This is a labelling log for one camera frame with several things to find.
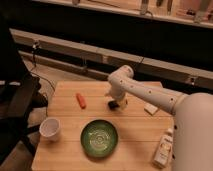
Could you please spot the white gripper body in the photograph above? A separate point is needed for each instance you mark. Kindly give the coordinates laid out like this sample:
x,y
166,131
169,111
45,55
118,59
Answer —
x,y
122,104

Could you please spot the black eraser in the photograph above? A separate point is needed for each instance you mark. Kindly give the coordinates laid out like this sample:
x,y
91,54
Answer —
x,y
113,105

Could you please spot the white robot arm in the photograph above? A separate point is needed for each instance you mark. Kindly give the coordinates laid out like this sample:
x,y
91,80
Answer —
x,y
192,114

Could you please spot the white sponge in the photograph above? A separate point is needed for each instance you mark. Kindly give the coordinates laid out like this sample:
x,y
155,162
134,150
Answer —
x,y
150,109

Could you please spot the orange carrot toy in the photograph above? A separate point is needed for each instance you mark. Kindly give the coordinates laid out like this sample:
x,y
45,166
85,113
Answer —
x,y
81,100

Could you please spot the green plate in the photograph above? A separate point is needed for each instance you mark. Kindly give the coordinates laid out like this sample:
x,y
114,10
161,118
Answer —
x,y
99,138

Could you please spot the white lotion bottle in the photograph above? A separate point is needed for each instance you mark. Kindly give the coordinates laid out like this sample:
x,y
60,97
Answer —
x,y
163,151

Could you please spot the white cup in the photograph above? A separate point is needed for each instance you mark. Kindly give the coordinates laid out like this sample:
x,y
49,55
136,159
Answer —
x,y
50,129

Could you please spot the black chair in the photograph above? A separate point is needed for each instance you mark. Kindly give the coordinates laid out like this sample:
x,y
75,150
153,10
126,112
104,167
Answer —
x,y
19,95

